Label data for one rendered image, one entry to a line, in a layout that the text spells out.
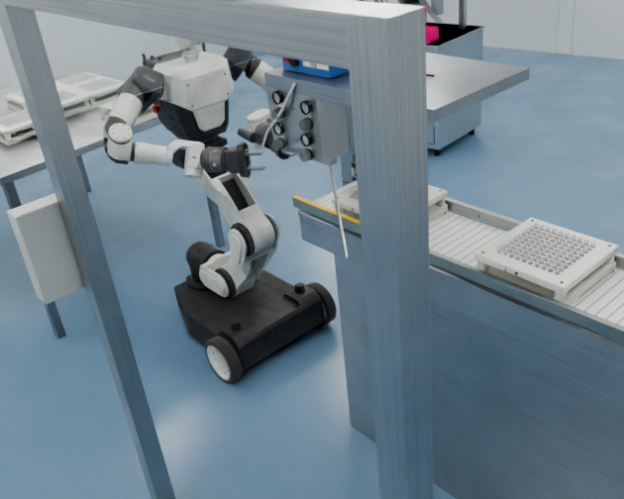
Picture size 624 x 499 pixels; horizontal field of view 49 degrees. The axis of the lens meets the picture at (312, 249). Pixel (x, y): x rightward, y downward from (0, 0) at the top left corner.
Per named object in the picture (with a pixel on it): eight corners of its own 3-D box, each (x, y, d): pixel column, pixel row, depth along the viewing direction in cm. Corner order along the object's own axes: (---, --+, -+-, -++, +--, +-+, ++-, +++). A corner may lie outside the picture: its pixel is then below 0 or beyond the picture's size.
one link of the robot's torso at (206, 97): (143, 141, 277) (122, 52, 260) (211, 116, 295) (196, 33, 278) (181, 156, 257) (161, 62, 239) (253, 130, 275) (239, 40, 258)
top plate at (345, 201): (448, 196, 201) (448, 190, 200) (391, 228, 188) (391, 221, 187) (386, 176, 218) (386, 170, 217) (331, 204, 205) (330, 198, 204)
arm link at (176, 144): (206, 143, 238) (166, 138, 234) (204, 167, 237) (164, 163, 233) (203, 145, 244) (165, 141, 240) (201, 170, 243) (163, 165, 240)
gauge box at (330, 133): (273, 148, 206) (264, 82, 196) (299, 137, 212) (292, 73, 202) (322, 163, 191) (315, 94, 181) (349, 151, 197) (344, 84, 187)
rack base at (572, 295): (472, 276, 172) (473, 268, 171) (529, 239, 185) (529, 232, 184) (562, 313, 155) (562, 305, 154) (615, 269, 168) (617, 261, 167)
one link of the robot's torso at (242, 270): (205, 282, 304) (226, 222, 266) (241, 263, 315) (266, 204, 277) (225, 309, 300) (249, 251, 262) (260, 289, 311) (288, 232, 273)
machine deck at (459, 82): (265, 86, 197) (263, 72, 195) (358, 54, 217) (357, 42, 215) (434, 127, 155) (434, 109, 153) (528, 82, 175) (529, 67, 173)
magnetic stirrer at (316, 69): (278, 70, 195) (274, 39, 190) (333, 52, 206) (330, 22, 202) (326, 81, 181) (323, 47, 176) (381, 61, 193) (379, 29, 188)
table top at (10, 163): (-123, 128, 374) (-126, 122, 372) (56, 74, 441) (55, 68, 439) (1, 186, 281) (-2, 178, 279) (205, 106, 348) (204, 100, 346)
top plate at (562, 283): (473, 259, 169) (473, 252, 168) (530, 223, 183) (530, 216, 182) (563, 295, 153) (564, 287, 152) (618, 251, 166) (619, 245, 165)
